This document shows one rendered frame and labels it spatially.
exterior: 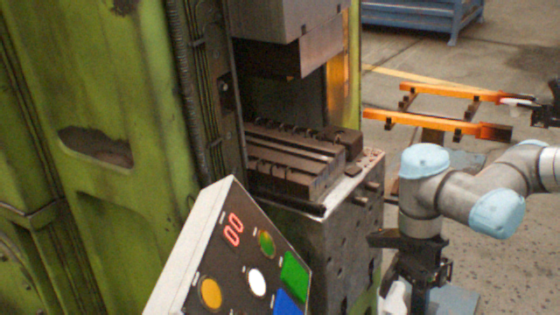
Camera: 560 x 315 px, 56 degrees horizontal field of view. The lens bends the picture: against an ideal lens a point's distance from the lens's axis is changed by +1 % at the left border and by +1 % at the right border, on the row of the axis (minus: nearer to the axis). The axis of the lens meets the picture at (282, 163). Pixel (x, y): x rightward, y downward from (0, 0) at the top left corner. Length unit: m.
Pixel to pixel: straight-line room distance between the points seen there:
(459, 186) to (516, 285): 1.74
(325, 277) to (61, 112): 0.79
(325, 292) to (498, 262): 1.31
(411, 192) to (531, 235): 2.00
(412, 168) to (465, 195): 0.09
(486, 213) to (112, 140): 0.86
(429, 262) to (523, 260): 1.76
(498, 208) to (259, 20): 0.62
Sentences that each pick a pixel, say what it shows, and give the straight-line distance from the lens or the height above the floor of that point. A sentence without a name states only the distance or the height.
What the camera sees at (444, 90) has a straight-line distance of 1.87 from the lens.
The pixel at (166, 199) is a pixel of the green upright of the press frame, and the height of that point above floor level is 1.09.
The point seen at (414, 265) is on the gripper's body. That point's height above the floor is 1.07.
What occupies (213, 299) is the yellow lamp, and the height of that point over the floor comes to 1.16.
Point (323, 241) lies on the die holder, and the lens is 1.37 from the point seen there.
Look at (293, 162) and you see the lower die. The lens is 1.41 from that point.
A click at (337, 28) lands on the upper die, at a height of 1.33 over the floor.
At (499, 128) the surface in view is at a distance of 1.62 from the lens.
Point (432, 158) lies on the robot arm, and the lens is 0.85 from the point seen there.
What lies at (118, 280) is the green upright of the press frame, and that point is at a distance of 1.68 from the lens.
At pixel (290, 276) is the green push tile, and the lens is 1.02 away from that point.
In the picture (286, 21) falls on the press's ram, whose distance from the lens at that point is 1.11.
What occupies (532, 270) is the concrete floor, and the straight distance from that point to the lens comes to 2.65.
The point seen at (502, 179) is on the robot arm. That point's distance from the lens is 0.86.
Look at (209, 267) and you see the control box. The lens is 0.83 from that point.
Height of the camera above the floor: 1.73
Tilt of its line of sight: 32 degrees down
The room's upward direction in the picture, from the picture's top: 5 degrees counter-clockwise
